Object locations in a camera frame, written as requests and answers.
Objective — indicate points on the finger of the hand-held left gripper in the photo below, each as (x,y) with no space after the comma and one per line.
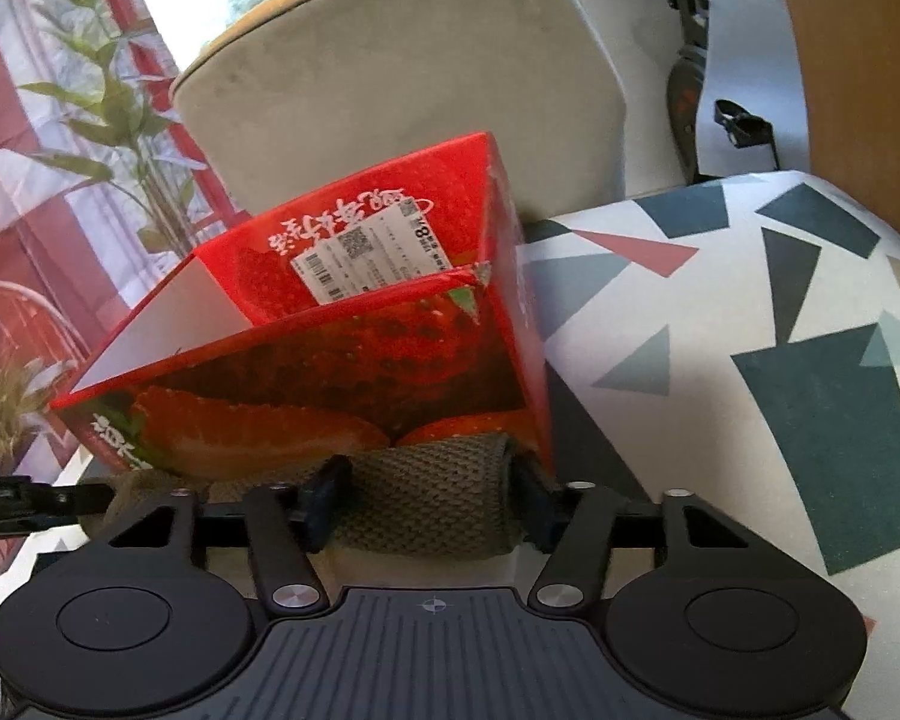
(37,499)

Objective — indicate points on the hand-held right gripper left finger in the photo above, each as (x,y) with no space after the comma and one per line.
(326,499)

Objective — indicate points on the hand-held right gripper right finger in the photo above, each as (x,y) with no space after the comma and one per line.
(536,502)

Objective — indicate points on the olive knitted cloth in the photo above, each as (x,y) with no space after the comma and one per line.
(420,487)

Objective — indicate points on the red strawberry print box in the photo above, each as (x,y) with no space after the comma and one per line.
(390,360)

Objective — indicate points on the pale dried plant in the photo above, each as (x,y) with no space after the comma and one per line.
(7,405)

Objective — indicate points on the red white printed curtain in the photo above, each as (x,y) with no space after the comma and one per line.
(22,255)

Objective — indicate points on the green leafy plant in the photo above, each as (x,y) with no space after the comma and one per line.
(120,90)

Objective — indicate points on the beige chair back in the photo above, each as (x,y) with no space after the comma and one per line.
(390,67)

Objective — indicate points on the black metal stand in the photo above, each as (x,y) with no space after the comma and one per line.
(686,82)

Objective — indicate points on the white board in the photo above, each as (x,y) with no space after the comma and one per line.
(750,52)

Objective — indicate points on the wooden board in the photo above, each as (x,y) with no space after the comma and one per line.
(862,45)

